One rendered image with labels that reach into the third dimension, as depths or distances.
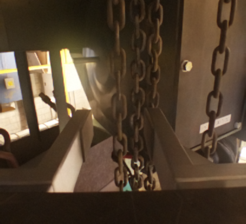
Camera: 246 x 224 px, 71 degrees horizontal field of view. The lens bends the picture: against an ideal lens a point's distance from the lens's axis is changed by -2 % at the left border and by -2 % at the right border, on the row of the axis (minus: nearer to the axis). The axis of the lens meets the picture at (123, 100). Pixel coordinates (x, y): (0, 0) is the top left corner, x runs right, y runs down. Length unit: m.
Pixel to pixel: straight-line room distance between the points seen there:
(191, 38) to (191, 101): 0.10
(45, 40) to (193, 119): 0.51
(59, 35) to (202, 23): 0.49
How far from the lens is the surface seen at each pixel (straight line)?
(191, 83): 0.29
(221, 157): 1.29
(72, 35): 0.70
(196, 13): 0.29
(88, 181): 0.94
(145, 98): 0.24
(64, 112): 0.71
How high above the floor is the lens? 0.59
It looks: 18 degrees up
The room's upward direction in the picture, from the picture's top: 179 degrees clockwise
